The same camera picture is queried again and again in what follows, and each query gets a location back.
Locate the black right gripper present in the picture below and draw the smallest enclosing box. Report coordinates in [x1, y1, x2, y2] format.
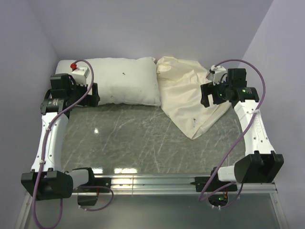
[200, 77, 232, 107]

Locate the white pillow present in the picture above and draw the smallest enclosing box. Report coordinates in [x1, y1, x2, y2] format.
[55, 56, 161, 107]

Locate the cream pillowcase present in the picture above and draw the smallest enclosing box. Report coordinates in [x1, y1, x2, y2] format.
[157, 56, 231, 140]

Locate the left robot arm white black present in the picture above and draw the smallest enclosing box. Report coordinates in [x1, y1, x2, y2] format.
[21, 72, 100, 201]

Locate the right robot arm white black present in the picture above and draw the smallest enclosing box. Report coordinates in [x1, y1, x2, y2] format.
[201, 65, 284, 191]

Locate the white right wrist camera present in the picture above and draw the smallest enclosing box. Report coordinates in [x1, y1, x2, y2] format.
[206, 65, 227, 85]

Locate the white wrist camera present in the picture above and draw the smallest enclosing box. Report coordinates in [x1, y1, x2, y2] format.
[206, 65, 227, 85]
[70, 63, 90, 86]

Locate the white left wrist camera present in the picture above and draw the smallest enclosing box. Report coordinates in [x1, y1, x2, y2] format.
[70, 63, 90, 86]

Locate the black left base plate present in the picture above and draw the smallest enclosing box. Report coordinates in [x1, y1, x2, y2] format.
[73, 177, 112, 193]

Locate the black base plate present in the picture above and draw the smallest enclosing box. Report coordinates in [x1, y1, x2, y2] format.
[73, 177, 112, 193]
[190, 176, 237, 192]

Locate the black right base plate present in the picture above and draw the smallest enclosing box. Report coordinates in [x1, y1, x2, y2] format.
[190, 176, 237, 192]

